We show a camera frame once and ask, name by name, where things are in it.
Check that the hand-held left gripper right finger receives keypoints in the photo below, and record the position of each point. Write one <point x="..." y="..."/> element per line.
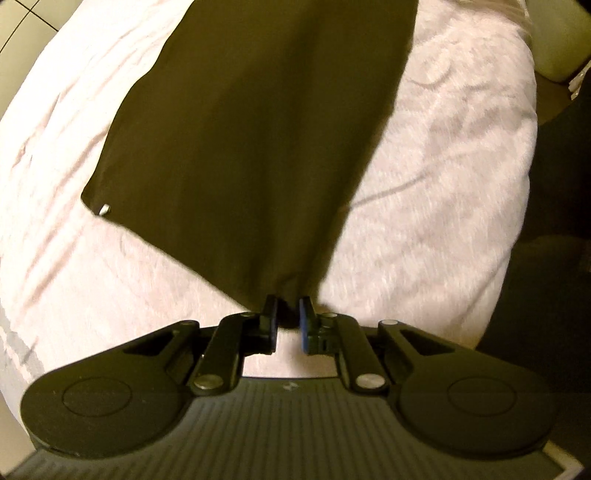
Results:
<point x="304" y="323"/>

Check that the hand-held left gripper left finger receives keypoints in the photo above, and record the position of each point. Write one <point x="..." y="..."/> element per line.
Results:
<point x="273" y="318"/>

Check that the dark brown long-sleeve shirt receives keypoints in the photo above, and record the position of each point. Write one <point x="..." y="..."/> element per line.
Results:
<point x="254" y="138"/>

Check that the cream wardrobe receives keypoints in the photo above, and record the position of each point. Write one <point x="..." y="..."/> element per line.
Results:
<point x="23" y="18"/>

